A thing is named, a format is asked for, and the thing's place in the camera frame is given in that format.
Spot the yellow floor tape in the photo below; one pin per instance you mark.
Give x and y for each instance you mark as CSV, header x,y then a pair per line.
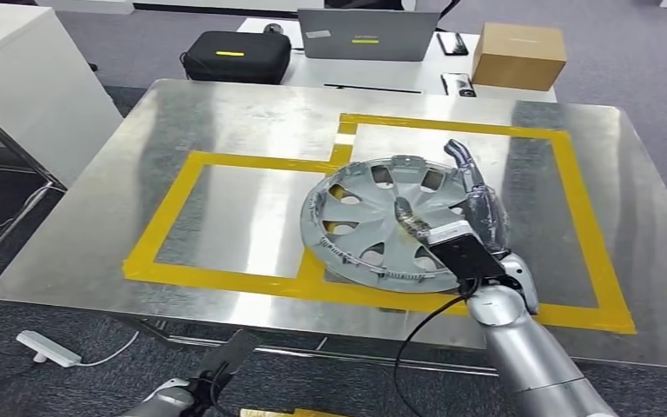
x,y
310,414

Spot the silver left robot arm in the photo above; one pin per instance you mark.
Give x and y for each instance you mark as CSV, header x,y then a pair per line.
x,y
161,400

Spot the grey plastic wheel hubcap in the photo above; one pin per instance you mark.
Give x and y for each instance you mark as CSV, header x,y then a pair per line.
x,y
368,219

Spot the black carrying case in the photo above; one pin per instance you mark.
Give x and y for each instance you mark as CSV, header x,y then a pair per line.
x,y
235,60

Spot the black smartphone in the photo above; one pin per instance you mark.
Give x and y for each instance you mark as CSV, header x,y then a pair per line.
x,y
453,44

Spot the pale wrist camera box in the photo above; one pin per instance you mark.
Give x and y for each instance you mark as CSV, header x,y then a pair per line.
x,y
466,256

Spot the white power strip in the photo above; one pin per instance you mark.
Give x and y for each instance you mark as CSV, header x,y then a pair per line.
x,y
48,349

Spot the brown cardboard box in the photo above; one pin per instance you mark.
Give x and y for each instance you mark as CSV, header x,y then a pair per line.
x,y
517,57

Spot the small steel table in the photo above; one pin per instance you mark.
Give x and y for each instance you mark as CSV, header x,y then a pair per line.
x,y
39,197

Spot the black computer mouse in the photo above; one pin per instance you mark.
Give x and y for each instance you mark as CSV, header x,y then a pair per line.
x,y
273,29

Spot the yellow tape outline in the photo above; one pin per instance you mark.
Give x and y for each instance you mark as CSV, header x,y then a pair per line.
x,y
171,201

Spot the thin black strip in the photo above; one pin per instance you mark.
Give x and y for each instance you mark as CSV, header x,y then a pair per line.
x,y
368,87

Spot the stainless steel workbench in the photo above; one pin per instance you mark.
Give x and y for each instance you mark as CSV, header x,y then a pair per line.
x,y
80,230

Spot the grey laptop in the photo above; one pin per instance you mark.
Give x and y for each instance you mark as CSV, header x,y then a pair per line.
x,y
368,34

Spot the white low plinth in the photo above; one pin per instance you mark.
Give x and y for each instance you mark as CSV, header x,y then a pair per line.
x,y
80,6

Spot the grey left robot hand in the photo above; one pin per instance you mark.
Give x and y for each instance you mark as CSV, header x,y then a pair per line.
x,y
233,354

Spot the black and white device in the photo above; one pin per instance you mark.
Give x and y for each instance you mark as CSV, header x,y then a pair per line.
x,y
459,84

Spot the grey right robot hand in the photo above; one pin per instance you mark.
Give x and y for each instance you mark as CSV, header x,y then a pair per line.
x,y
491,221

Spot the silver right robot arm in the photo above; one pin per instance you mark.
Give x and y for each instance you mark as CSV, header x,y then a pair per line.
x,y
529,357

